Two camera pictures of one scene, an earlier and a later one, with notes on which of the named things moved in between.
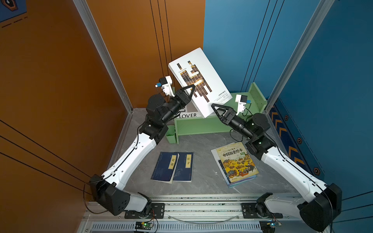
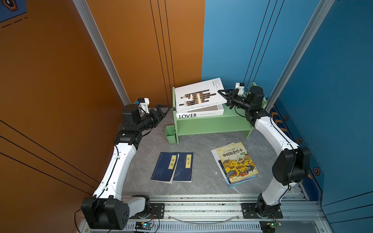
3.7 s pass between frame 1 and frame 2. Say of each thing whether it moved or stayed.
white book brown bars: moved
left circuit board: stayed
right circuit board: stayed
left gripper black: moved
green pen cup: stayed
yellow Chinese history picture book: stayed
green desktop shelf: stayed
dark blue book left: stayed
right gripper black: moved
